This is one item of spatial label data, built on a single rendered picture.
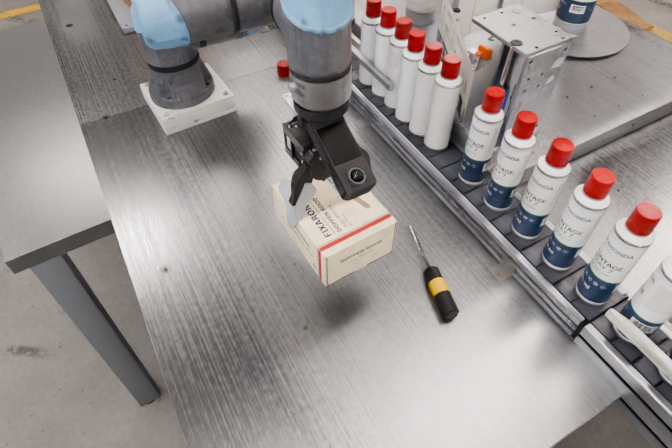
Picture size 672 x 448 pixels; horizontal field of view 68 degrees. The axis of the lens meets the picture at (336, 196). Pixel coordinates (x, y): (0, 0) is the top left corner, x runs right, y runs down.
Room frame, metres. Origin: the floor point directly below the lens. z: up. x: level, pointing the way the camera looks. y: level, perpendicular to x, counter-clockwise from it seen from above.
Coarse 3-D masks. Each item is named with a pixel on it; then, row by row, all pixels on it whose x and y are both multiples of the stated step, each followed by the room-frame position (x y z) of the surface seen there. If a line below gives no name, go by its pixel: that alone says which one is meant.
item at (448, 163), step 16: (352, 64) 1.08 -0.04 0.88; (352, 80) 1.02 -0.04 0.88; (368, 96) 0.95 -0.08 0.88; (384, 112) 0.89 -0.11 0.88; (400, 128) 0.84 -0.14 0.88; (416, 144) 0.79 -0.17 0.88; (448, 144) 0.79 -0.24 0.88; (432, 160) 0.74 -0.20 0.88; (448, 160) 0.74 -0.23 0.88; (448, 176) 0.69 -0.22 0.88; (464, 192) 0.65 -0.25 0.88; (480, 192) 0.65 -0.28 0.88; (480, 208) 0.61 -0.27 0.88; (512, 208) 0.61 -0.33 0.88; (496, 224) 0.57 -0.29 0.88; (512, 240) 0.53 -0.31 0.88; (544, 240) 0.53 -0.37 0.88; (528, 256) 0.50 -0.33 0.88; (544, 272) 0.47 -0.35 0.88; (560, 272) 0.47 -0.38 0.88; (576, 272) 0.47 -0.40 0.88; (560, 288) 0.43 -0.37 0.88; (576, 304) 0.41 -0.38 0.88; (608, 304) 0.41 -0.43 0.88
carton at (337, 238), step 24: (336, 192) 0.51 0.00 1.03; (312, 216) 0.47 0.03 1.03; (336, 216) 0.47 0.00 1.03; (360, 216) 0.47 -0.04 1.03; (384, 216) 0.47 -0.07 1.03; (312, 240) 0.42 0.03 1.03; (336, 240) 0.42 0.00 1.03; (360, 240) 0.42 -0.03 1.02; (384, 240) 0.45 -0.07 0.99; (312, 264) 0.43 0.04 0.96; (336, 264) 0.40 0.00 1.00; (360, 264) 0.42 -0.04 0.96
